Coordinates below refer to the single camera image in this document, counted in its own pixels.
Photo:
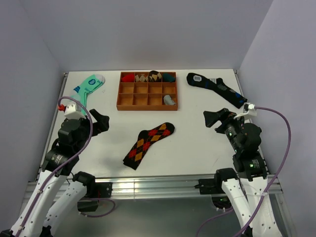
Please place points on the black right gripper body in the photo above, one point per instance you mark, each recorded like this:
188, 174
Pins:
230, 126

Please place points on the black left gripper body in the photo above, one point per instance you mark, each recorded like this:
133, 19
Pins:
87, 126

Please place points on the red yellow argyle sock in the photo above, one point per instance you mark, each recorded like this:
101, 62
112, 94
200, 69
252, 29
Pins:
146, 138

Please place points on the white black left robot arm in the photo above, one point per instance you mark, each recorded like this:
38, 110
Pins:
42, 214

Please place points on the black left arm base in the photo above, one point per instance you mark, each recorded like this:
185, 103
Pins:
92, 200

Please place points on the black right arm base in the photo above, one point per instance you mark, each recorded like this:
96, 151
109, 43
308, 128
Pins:
219, 198

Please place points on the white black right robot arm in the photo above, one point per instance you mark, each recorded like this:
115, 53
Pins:
245, 183

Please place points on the black blue sock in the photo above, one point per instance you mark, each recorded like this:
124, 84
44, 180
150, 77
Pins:
218, 86

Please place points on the brown wooden compartment tray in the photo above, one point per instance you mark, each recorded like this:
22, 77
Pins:
146, 96

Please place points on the mint green sock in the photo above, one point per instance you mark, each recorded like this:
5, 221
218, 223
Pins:
88, 86

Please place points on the rolled grey sock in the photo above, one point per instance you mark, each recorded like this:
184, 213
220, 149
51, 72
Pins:
168, 100

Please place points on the rolled red sock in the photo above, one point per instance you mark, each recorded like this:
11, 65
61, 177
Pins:
128, 78

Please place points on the rolled beige argyle sock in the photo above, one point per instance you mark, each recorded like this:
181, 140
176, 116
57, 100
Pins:
141, 77

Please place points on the rolled dark teal sock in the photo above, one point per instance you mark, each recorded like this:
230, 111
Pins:
166, 77

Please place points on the rolled black argyle sock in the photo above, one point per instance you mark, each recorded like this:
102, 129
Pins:
154, 76

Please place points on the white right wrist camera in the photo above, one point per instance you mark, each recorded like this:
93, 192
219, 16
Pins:
249, 111

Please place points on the aluminium front rail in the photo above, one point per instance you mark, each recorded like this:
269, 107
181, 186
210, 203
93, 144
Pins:
155, 187

